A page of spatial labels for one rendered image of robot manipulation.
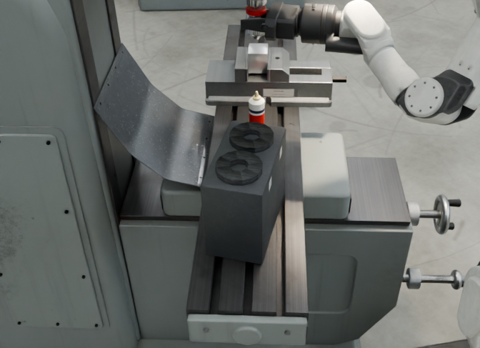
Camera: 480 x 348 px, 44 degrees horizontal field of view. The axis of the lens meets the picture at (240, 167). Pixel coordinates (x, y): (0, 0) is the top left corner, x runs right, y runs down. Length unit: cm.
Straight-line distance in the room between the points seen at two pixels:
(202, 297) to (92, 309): 72
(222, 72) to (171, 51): 230
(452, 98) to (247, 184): 42
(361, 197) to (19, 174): 89
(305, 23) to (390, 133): 193
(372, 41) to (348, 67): 247
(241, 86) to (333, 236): 47
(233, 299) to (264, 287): 6
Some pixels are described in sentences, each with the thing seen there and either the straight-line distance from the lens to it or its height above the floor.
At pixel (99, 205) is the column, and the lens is 156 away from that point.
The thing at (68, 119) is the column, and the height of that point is 109.
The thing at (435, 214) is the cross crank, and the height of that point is 65.
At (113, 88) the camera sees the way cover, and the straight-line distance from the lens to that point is 152.
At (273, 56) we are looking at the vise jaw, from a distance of 166.
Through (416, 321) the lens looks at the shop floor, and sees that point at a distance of 236.
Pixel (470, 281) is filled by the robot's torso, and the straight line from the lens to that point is 112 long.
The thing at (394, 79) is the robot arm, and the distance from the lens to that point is 127.
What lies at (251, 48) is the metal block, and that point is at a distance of 164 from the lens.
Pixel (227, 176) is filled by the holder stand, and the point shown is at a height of 114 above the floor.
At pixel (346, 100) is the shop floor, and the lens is 344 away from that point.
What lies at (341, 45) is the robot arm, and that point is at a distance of 134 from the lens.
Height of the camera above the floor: 184
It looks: 39 degrees down
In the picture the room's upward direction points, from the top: 1 degrees counter-clockwise
